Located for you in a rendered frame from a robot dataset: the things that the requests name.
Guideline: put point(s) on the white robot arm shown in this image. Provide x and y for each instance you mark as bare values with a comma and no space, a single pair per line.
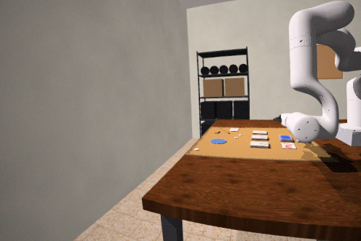
308,28

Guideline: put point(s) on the blue round disc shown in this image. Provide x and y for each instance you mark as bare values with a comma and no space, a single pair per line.
218,141

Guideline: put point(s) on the blue playing card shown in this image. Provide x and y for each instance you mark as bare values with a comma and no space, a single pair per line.
288,146
285,137

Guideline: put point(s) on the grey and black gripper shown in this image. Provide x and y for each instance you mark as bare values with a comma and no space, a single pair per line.
281,118

